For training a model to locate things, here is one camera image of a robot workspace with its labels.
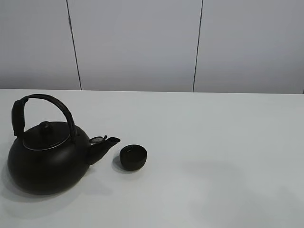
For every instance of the small black teacup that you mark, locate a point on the small black teacup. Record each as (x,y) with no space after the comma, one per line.
(133,157)

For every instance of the black round tea kettle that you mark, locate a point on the black round tea kettle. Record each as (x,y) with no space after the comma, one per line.
(51,157)

